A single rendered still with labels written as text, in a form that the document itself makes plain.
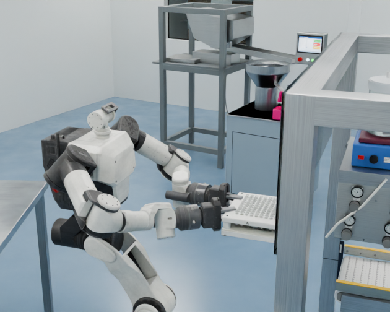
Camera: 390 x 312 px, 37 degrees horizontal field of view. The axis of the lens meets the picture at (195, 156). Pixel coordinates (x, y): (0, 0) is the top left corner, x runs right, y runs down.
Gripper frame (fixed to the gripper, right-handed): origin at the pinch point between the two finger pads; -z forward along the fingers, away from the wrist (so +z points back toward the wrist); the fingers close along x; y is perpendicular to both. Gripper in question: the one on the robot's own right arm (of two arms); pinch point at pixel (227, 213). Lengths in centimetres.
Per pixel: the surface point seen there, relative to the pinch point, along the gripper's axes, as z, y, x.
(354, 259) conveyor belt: -46, 11, 20
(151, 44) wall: -78, -620, 22
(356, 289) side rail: -35, 33, 17
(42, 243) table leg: 69, -91, 47
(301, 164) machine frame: 11, 85, -48
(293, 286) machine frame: 11, 85, -20
